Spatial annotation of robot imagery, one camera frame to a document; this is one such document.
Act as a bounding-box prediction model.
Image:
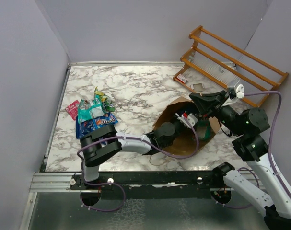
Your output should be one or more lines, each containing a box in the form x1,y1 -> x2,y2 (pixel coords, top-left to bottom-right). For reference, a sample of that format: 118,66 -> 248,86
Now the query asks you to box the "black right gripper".
190,89 -> 244,136

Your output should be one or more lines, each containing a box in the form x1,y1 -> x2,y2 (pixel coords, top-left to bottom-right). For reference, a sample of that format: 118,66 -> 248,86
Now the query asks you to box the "green snack packet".
196,120 -> 211,141

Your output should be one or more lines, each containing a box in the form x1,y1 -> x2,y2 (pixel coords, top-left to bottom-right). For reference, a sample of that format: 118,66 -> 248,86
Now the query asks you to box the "brown paper bag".
151,96 -> 220,158

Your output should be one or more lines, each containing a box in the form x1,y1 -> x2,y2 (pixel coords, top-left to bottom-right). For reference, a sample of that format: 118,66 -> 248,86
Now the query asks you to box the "yellow green candy packet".
94,87 -> 115,113

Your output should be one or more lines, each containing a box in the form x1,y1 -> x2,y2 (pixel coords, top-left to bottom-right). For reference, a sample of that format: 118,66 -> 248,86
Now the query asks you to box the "blue M&Ms candy packet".
94,112 -> 118,128

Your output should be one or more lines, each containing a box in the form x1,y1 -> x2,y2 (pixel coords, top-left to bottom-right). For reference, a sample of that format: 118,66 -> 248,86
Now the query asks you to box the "teal white snack packet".
78,98 -> 105,123

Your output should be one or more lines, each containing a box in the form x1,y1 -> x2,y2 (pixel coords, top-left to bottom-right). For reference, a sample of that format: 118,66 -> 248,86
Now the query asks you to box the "blue Burts chips bag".
76,120 -> 93,139

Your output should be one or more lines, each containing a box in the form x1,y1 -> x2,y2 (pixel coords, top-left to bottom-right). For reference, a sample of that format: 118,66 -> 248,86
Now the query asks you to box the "red snack packet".
65,100 -> 80,121

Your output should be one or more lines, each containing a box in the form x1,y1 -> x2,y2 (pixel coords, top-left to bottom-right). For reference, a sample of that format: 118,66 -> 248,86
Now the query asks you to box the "blue salt vinegar chips bag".
81,119 -> 98,135

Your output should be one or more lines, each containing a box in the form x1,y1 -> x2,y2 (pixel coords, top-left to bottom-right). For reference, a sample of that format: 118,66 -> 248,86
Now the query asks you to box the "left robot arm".
78,106 -> 200,189

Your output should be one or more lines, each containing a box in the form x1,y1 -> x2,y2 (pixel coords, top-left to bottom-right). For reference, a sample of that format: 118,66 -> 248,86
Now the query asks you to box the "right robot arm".
189,90 -> 291,230

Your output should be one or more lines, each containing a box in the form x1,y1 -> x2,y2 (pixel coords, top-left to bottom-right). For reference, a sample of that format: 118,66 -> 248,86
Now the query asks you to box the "open small cardboard box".
190,83 -> 205,92

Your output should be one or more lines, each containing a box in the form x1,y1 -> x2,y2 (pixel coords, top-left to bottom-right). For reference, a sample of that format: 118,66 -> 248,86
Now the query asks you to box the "small red white box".
175,74 -> 188,84

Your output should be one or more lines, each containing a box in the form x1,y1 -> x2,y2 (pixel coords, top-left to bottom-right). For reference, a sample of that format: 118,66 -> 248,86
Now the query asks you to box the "wooden two-tier rack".
173,25 -> 289,108

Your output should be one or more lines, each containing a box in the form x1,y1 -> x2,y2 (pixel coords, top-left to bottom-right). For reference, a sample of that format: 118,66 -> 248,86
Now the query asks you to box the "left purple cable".
77,117 -> 200,211

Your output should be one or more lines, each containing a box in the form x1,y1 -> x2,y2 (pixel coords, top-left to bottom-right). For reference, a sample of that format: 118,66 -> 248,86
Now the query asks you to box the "purple cable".
77,117 -> 200,211
214,91 -> 291,209

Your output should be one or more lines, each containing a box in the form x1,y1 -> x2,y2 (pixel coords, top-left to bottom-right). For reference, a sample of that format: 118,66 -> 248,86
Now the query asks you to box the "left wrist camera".
175,113 -> 198,128

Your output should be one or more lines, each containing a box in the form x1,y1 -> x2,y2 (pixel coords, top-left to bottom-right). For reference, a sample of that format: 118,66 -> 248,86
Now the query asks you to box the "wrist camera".
223,80 -> 244,106
175,113 -> 198,128

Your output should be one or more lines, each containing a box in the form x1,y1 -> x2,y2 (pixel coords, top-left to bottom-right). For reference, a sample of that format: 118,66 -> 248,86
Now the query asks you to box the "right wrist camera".
223,80 -> 244,106

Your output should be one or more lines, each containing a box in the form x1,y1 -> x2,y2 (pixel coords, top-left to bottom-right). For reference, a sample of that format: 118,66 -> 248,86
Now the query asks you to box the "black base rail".
70,166 -> 230,199

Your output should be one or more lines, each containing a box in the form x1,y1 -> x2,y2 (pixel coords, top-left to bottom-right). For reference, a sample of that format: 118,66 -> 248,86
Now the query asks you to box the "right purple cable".
214,91 -> 291,209

